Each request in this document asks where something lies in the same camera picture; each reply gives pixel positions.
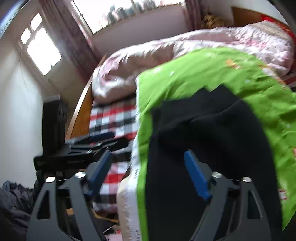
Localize black pants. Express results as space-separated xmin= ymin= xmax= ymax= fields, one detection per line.
xmin=145 ymin=85 xmax=282 ymax=240

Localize plaid bed sheet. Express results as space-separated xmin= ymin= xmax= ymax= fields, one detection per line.
xmin=89 ymin=95 xmax=138 ymax=213

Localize dark clothes pile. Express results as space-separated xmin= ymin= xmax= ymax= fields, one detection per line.
xmin=1 ymin=181 xmax=41 ymax=240

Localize pink curtain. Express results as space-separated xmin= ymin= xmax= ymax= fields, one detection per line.
xmin=39 ymin=1 xmax=99 ymax=80

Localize window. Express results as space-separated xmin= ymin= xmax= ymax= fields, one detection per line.
xmin=70 ymin=0 xmax=185 ymax=34

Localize green cartoon bed sheet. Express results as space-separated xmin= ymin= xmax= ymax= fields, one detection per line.
xmin=129 ymin=48 xmax=295 ymax=240

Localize tiger print plush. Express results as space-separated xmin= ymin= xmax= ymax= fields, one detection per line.
xmin=202 ymin=14 xmax=233 ymax=29

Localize pink floral quilt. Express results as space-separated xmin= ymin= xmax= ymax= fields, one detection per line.
xmin=92 ymin=21 xmax=295 ymax=104

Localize left wooden headboard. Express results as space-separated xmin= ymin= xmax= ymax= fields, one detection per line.
xmin=231 ymin=6 xmax=265 ymax=27

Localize red embroidered pillow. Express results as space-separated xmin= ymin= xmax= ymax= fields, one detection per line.
xmin=261 ymin=14 xmax=293 ymax=35

